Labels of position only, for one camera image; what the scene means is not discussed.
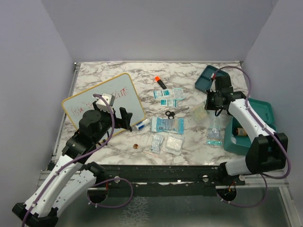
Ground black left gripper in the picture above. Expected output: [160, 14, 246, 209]
[93, 101, 132, 144]

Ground yellowish gauze packet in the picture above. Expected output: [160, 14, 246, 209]
[190, 102, 209, 122]

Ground large blue bandage packet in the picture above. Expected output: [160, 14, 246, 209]
[151, 117, 184, 135]

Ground amber medicine bottle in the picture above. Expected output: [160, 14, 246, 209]
[233, 127, 248, 137]

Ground white gauze packet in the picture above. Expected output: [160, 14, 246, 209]
[163, 133, 185, 156]

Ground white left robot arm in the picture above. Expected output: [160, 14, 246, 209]
[12, 106, 132, 226]

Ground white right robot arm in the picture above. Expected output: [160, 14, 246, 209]
[205, 74, 288, 185]

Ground teal medicine box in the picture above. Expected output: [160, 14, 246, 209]
[223, 98, 277, 156]

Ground white blue tube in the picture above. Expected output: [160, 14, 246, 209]
[132, 119, 150, 131]

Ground blue divided tray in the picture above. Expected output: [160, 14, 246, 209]
[194, 65, 218, 94]

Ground yellow framed whiteboard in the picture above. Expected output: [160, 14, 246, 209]
[62, 73, 146, 129]

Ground clear bag of plasters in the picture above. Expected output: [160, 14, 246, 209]
[143, 133, 164, 154]

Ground teal wipe packet upper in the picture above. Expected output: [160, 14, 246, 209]
[153, 89, 173, 99]

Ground teal wipe packet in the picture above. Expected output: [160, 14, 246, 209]
[160, 99, 178, 107]
[153, 89, 173, 99]

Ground white dressing packet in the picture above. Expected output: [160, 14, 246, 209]
[172, 87, 185, 101]

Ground clear packet teal strip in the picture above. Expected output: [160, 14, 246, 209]
[206, 128, 223, 146]

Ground teal wipe packet lower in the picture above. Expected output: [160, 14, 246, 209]
[160, 99, 178, 107]

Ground orange black highlighter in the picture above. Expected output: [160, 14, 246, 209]
[155, 76, 167, 89]

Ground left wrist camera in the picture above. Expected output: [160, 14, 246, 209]
[95, 93, 115, 112]

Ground black handled scissors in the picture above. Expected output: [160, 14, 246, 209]
[165, 107, 189, 119]

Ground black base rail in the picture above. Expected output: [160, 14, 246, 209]
[47, 164, 249, 197]

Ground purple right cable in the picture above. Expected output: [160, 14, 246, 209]
[213, 66, 292, 208]

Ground purple cable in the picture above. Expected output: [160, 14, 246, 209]
[213, 66, 292, 208]
[21, 93, 116, 227]

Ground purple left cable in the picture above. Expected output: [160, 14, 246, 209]
[21, 93, 116, 227]

